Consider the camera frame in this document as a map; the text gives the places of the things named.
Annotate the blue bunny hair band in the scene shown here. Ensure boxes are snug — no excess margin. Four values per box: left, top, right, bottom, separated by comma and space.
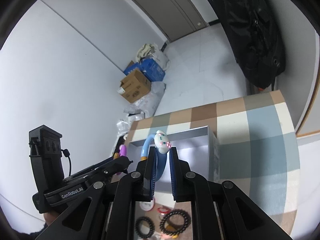
140, 130, 171, 181

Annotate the black spiral hair tie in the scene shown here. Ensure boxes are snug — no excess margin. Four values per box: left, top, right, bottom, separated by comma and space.
135, 216, 155, 238

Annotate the white red round badge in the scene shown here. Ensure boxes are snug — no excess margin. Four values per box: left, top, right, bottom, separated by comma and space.
139, 198, 155, 212

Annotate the red hair clip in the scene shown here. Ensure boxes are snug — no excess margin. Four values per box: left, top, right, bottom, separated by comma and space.
157, 206, 171, 216

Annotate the grey open cardboard box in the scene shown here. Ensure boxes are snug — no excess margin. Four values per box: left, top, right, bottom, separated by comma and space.
127, 126, 220, 193

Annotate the grey plastic parcel bag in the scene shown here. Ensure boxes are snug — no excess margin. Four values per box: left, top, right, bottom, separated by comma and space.
124, 81, 166, 118

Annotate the checkered table cloth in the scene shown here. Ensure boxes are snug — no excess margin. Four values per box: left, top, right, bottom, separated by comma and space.
126, 90, 300, 233

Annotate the brown cardboard box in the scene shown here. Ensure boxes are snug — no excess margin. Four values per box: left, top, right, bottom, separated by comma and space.
117, 69, 151, 103

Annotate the blue cardboard box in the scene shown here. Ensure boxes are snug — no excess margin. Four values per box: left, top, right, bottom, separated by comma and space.
124, 59, 165, 82

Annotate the grey door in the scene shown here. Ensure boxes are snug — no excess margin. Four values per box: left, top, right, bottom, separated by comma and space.
132, 0, 207, 42

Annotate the black backpack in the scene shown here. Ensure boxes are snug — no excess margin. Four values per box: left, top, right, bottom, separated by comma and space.
212, 0, 286, 89

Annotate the black bead bracelet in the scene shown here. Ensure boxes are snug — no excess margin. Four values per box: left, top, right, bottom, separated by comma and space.
159, 210, 192, 235

